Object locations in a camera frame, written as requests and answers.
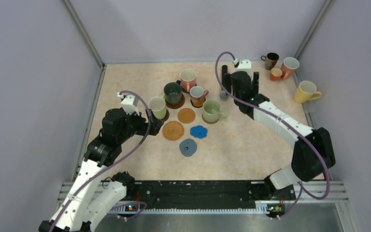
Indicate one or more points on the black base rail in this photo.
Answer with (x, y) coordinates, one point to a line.
(205, 195)

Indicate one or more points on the dark green mug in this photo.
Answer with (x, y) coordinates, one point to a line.
(173, 93)

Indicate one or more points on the brown ringed wooden coaster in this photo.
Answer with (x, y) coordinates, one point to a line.
(177, 106)

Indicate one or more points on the grey blue coaster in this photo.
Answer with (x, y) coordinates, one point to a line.
(188, 147)

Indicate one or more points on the woven rattan coaster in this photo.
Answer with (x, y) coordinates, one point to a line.
(173, 130)

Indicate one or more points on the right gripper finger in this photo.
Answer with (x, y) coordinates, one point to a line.
(226, 81)
(255, 83)

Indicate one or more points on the dark brown wooden coaster bottom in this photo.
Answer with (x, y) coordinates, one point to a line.
(166, 117)

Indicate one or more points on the black cup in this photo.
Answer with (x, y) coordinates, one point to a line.
(270, 60)

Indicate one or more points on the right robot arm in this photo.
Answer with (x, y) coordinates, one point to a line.
(312, 148)

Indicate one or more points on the small pink cup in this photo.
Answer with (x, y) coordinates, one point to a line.
(198, 93)

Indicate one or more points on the light green mug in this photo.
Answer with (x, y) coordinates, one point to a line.
(212, 111)

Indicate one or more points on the light wooden coaster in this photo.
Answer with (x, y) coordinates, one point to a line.
(209, 122)
(186, 115)

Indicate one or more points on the small yellow cup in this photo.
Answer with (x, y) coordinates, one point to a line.
(275, 74)

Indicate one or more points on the pale green cup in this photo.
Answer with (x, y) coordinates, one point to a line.
(158, 107)

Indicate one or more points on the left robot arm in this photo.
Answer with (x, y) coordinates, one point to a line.
(80, 212)

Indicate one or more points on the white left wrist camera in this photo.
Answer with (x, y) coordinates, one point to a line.
(129, 103)

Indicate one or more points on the yellow mug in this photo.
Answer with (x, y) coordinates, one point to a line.
(306, 91)

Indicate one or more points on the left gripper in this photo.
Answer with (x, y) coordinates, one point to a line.
(155, 124)

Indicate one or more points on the orange face coaster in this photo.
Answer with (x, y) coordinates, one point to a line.
(199, 104)

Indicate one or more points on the blue flower coaster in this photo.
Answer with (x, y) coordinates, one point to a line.
(199, 132)

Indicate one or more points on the black microphone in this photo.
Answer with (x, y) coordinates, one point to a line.
(224, 69)

